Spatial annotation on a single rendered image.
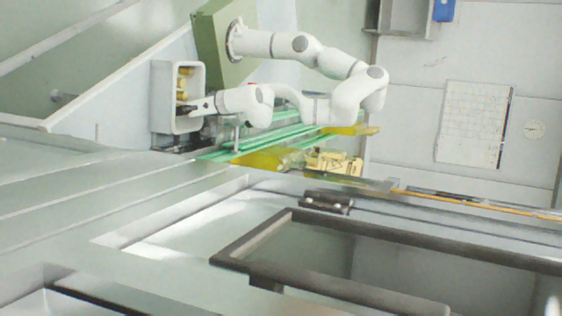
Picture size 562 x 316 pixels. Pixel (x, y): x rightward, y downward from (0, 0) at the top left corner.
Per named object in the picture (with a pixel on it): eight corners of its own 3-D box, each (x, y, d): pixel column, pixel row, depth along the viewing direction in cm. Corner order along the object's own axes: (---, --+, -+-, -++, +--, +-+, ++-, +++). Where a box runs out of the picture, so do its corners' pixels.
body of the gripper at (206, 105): (218, 116, 149) (187, 121, 154) (234, 112, 158) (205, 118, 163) (212, 91, 148) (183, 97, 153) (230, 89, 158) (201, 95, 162)
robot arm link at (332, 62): (356, 54, 158) (367, 67, 173) (296, 25, 167) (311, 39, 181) (342, 82, 159) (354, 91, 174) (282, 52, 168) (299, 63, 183)
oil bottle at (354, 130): (320, 132, 276) (371, 139, 265) (321, 122, 275) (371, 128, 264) (324, 131, 281) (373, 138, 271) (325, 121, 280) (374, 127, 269)
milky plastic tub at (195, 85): (149, 132, 155) (173, 135, 152) (151, 59, 150) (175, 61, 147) (181, 125, 171) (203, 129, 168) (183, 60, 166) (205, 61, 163)
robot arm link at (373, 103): (362, 48, 159) (401, 68, 154) (357, 77, 170) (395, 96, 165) (338, 75, 153) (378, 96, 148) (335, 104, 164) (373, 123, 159)
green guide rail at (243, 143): (221, 146, 173) (242, 149, 170) (222, 143, 172) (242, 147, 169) (352, 109, 331) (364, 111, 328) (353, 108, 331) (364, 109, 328)
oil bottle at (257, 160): (230, 165, 182) (284, 174, 174) (231, 149, 180) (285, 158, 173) (237, 162, 187) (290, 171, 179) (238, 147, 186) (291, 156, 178)
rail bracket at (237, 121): (215, 151, 169) (248, 156, 164) (218, 102, 165) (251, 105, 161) (219, 150, 171) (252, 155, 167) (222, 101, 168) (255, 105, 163)
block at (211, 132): (198, 143, 171) (215, 146, 168) (198, 116, 169) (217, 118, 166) (203, 141, 174) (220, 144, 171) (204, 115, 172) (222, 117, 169)
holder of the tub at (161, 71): (148, 147, 156) (169, 152, 154) (150, 59, 151) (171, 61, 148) (179, 140, 172) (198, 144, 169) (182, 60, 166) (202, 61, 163)
